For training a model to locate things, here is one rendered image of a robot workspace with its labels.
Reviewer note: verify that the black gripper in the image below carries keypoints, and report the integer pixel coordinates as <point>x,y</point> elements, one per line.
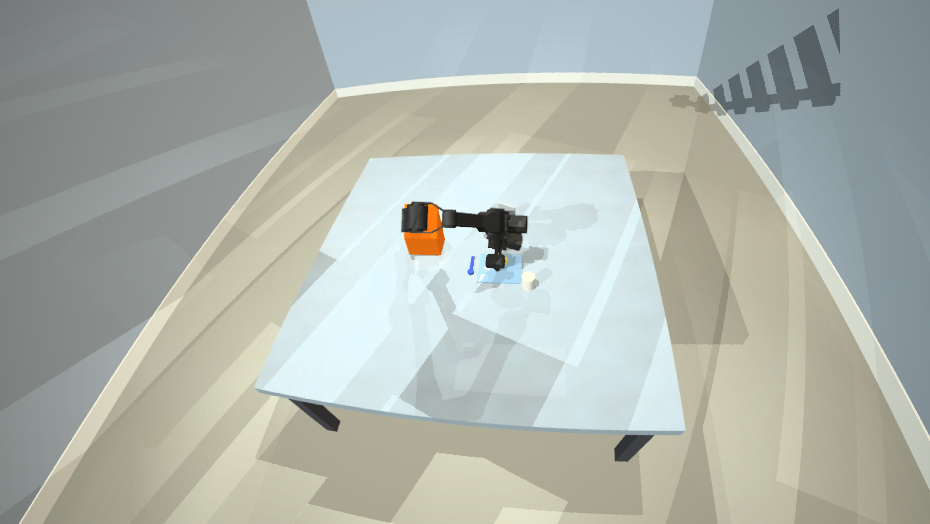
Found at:
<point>495,261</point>

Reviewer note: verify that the beige cylinder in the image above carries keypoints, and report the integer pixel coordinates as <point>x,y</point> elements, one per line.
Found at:
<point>528,281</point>

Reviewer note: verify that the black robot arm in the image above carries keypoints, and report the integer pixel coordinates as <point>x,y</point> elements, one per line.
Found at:
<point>494,221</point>

